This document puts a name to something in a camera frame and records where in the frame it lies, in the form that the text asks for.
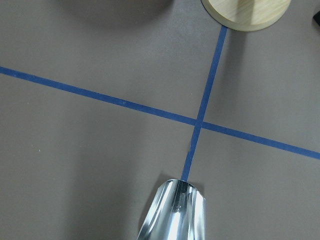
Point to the steel ice scoop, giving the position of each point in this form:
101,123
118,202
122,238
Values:
177,212

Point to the wooden cup stand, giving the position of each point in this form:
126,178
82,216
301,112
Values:
246,15

